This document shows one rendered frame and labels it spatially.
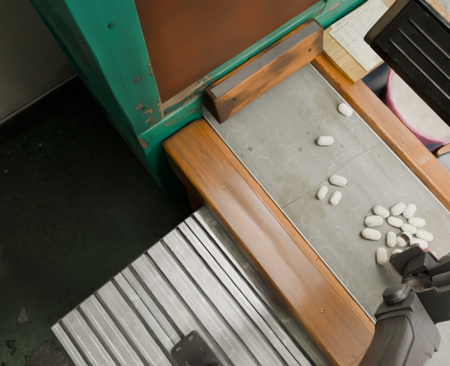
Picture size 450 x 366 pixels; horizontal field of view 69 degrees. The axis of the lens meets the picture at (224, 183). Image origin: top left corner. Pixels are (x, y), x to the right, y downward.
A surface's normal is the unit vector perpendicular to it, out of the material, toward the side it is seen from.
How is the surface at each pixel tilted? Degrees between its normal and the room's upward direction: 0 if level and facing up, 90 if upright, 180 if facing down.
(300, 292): 0
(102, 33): 90
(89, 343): 0
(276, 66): 67
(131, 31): 90
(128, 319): 0
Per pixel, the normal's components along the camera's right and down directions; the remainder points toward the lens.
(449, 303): -0.64, 0.15
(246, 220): 0.05, -0.25
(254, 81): 0.59, 0.61
